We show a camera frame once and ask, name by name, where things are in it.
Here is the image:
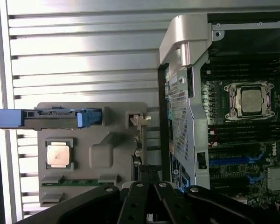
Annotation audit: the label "green motherboard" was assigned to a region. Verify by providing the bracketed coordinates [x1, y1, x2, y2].
[202, 46, 280, 219]

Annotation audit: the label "hard disk with blue carrier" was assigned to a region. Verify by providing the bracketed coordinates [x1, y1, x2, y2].
[0, 106, 101, 130]

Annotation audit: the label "silver CPU chip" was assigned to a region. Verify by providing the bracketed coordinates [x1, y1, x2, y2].
[47, 146, 70, 168]
[240, 90, 263, 113]

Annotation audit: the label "CPU in motherboard socket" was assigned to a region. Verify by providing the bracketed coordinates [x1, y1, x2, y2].
[224, 80, 275, 122]

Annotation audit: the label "grey plastic parts rack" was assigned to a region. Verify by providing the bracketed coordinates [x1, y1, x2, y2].
[34, 101, 152, 210]

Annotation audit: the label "black silver PC case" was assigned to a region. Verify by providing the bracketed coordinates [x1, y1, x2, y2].
[157, 13, 280, 221]

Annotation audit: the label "green RAM stick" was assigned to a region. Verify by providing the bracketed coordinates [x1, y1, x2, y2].
[42, 179, 103, 187]

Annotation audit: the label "silver finned heat sink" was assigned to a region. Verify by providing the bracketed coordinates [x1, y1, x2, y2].
[267, 167, 280, 191]

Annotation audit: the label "black RAM slot white clips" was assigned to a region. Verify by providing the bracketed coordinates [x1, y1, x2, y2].
[206, 67, 280, 75]
[206, 56, 280, 65]

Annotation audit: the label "blue expansion slot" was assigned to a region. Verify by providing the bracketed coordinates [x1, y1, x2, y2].
[210, 158, 248, 166]

